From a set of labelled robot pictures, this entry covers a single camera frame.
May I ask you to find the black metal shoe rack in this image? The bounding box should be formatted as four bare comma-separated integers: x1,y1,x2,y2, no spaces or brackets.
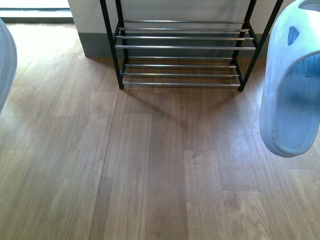
100,0,282,91

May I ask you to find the grey window frame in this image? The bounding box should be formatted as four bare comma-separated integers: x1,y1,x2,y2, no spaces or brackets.
0,7,74,24

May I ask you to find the light blue slipper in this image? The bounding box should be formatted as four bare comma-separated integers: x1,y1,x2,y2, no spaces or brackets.
0,19,18,111
260,0,320,158

